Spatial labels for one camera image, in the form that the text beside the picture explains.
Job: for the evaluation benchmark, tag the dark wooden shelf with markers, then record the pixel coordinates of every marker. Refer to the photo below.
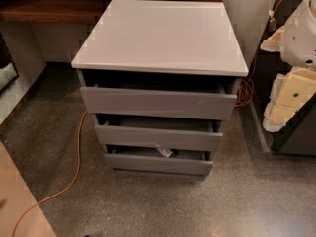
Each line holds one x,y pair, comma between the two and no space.
86,12

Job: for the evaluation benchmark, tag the grey middle drawer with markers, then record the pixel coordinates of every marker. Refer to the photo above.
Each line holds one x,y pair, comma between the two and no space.
164,133

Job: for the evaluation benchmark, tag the grey drawer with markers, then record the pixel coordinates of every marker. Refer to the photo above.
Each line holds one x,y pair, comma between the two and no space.
155,103
185,162
164,133

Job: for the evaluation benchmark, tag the dark cabinet on right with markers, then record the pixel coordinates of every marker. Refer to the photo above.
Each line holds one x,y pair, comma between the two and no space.
298,137

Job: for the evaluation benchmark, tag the grey bottom drawer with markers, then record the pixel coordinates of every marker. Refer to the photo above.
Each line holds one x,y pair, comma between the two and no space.
185,162

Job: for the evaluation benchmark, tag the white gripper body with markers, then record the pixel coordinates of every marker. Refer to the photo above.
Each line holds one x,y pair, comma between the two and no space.
301,39

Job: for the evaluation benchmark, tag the clear plastic water bottle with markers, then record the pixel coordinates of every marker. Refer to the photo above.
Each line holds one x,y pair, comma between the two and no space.
165,152

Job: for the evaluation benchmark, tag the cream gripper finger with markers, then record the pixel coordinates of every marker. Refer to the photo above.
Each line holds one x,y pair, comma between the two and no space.
288,95
272,43

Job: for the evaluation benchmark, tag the grey drawer cabinet white top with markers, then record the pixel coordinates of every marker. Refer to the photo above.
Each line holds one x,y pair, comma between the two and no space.
166,46

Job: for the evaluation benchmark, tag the grey top drawer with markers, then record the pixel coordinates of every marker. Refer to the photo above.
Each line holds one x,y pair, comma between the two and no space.
155,103

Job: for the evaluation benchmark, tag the dark framed object at left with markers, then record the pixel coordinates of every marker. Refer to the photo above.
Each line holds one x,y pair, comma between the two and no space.
8,70

